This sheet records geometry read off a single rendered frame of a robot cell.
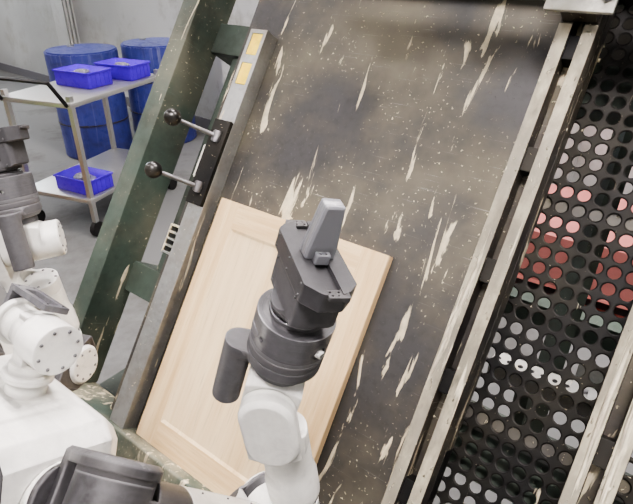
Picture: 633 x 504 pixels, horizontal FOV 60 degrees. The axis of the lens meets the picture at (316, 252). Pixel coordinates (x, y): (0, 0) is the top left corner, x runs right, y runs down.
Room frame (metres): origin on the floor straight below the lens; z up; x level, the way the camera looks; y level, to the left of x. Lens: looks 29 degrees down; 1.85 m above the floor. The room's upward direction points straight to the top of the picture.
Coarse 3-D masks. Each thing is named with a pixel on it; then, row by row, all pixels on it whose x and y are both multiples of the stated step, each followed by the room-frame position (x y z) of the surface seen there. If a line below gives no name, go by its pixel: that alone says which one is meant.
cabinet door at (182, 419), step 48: (240, 240) 1.05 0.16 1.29; (192, 288) 1.04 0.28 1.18; (240, 288) 0.98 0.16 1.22; (192, 336) 0.97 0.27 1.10; (336, 336) 0.82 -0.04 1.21; (192, 384) 0.90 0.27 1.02; (336, 384) 0.77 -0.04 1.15; (144, 432) 0.88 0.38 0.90; (192, 432) 0.83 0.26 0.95; (240, 432) 0.79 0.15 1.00; (240, 480) 0.73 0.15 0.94
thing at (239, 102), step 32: (256, 32) 1.33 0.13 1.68; (256, 64) 1.28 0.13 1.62; (256, 96) 1.27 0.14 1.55; (224, 160) 1.18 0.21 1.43; (192, 224) 1.11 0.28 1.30; (192, 256) 1.09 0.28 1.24; (160, 288) 1.06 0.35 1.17; (160, 320) 1.01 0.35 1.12; (160, 352) 0.99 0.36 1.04; (128, 384) 0.95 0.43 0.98; (128, 416) 0.90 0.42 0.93
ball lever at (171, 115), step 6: (168, 114) 1.16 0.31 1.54; (174, 114) 1.16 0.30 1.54; (180, 114) 1.18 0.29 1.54; (168, 120) 1.16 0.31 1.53; (174, 120) 1.16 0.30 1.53; (180, 120) 1.17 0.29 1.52; (192, 126) 1.18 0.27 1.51; (198, 126) 1.19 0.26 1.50; (204, 132) 1.19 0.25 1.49; (210, 132) 1.20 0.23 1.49; (216, 132) 1.20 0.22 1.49; (216, 138) 1.19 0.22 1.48
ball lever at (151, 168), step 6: (150, 162) 1.12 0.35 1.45; (156, 162) 1.12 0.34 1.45; (144, 168) 1.12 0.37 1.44; (150, 168) 1.11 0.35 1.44; (156, 168) 1.11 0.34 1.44; (162, 168) 1.13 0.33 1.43; (150, 174) 1.10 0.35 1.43; (156, 174) 1.11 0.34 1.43; (162, 174) 1.12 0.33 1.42; (168, 174) 1.13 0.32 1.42; (180, 180) 1.13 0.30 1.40; (186, 180) 1.14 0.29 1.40; (192, 186) 1.14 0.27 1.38; (198, 186) 1.14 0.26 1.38; (198, 192) 1.14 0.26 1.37
